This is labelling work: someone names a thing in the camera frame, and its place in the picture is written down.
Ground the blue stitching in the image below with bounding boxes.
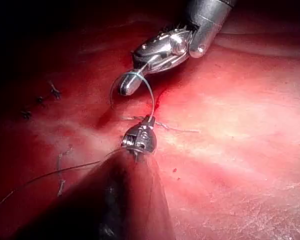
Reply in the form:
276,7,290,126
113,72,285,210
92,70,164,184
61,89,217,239
20,79,63,120

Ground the tissue pad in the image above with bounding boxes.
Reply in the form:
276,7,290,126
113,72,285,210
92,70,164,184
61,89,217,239
0,0,300,240

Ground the right arm needle driver jaw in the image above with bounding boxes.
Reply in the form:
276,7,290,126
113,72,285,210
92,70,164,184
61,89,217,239
121,74,142,97
118,77,127,96

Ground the blue thread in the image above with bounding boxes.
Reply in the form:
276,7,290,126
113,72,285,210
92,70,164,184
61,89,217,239
0,70,200,205

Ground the left arm needle driver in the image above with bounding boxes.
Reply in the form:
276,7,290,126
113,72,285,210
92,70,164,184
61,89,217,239
121,122,158,156

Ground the right arm needle driver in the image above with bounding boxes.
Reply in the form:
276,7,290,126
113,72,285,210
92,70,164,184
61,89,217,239
131,15,222,76

